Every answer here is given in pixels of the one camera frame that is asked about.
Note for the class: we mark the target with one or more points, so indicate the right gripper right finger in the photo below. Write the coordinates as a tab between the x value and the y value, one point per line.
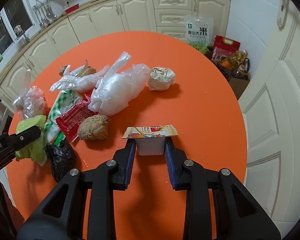
216	200

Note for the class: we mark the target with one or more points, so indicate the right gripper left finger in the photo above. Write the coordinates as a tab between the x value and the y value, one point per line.
61	214

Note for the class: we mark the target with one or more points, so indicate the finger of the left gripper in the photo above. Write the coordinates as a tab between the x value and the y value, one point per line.
24	138

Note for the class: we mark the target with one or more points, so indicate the clear bag with bread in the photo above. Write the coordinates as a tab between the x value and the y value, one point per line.
31	100

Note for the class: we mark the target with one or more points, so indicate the black plastic bag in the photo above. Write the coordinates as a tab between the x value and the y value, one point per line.
62	158

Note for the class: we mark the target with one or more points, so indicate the white yogurt cup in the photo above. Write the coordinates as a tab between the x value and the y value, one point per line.
150	140

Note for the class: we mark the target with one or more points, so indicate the red snack wrapper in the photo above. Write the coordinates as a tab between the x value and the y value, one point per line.
70	121

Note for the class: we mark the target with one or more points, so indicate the green checkered wrapper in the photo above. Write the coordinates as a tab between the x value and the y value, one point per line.
64	101

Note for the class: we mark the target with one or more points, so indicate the kitchen window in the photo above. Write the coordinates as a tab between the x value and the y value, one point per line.
15	12

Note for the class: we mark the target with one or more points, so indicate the lower kitchen cabinets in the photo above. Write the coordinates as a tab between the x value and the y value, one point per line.
104	17

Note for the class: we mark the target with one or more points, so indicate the clear twisted plastic wrapper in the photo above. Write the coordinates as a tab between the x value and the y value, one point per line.
79	84

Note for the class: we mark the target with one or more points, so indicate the small ginger piece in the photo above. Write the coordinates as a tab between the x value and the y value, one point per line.
62	70

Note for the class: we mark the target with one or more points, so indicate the white rolled plastic bag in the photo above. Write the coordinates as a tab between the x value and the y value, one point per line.
115	90

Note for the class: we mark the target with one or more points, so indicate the crumpled paper ball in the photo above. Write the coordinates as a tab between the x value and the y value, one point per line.
161	78

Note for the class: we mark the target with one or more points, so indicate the medium ginger piece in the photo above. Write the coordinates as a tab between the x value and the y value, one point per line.
87	70

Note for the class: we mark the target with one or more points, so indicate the brown cardboard box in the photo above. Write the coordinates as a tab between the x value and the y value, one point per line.
238	86

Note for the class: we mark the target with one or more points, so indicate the sink faucet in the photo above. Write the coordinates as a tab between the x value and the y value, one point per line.
21	33

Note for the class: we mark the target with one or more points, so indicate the white door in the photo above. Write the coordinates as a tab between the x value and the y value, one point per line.
271	110

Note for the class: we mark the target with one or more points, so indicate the hanging utensil rack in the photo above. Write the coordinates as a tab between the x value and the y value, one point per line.
44	13

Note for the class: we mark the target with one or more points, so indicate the red gift bag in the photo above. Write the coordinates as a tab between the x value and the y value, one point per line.
223	47

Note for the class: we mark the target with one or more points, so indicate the red basin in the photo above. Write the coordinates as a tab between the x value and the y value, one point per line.
71	8

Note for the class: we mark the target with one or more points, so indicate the white rice bag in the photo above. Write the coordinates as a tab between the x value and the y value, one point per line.
199	32

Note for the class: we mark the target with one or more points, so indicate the door handle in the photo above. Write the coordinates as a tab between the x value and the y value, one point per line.
282	14

